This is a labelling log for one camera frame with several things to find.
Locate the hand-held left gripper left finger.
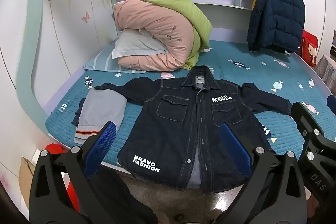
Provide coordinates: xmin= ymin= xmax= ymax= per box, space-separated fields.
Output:
xmin=28 ymin=121 xmax=117 ymax=224

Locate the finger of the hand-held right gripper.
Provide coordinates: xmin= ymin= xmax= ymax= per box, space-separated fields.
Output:
xmin=291 ymin=101 xmax=336 ymax=159
xmin=327 ymin=95 xmax=336 ymax=115

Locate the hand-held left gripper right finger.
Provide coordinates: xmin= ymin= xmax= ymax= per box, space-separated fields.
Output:
xmin=219 ymin=122 xmax=307 ymax=224

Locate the dark denim jacket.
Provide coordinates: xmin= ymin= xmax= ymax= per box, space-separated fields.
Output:
xmin=94 ymin=65 xmax=292 ymax=194

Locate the patterned paper bag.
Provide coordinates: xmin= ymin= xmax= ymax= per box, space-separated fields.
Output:
xmin=315 ymin=55 xmax=336 ymax=93

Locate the folded grey sweatshirt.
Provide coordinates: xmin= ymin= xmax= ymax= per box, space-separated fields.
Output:
xmin=71 ymin=88 xmax=128 ymax=145

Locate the red cloth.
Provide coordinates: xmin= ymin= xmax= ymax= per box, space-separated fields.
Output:
xmin=45 ymin=143 xmax=80 ymax=214

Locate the teal candy print quilt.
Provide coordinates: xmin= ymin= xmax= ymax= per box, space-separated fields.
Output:
xmin=45 ymin=39 xmax=336 ymax=169

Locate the beige bag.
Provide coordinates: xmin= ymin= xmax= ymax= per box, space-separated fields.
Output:
xmin=19 ymin=157 xmax=36 ymax=191

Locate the light blue striped pillow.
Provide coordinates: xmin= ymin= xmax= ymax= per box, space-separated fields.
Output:
xmin=83 ymin=44 xmax=142 ymax=73

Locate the yellow and navy puffer jacket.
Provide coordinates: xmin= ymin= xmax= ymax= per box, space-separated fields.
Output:
xmin=247 ymin=0 xmax=306 ymax=54

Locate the white pillow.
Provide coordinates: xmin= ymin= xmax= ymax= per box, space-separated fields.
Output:
xmin=112 ymin=28 xmax=170 ymax=60

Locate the white wardrobe with butterfly decals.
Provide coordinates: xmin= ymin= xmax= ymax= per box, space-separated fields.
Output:
xmin=0 ymin=0 xmax=116 ymax=151

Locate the pink rolled duvet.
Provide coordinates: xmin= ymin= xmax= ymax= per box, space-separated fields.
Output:
xmin=113 ymin=0 xmax=201 ymax=73

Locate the green duvet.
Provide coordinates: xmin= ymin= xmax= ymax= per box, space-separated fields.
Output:
xmin=133 ymin=0 xmax=213 ymax=69

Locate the mint green curved bed post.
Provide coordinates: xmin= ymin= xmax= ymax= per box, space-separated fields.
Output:
xmin=16 ymin=0 xmax=53 ymax=119

